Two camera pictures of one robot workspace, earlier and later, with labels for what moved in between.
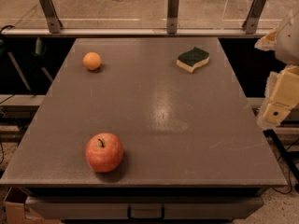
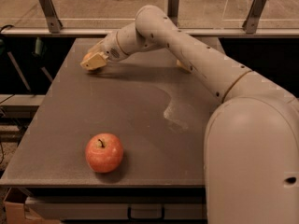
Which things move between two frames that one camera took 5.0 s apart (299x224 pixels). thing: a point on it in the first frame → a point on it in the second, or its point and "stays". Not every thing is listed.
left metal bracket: (49, 11) stays
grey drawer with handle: (145, 208) stays
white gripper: (289, 46) → (109, 48)
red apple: (104, 152) stays
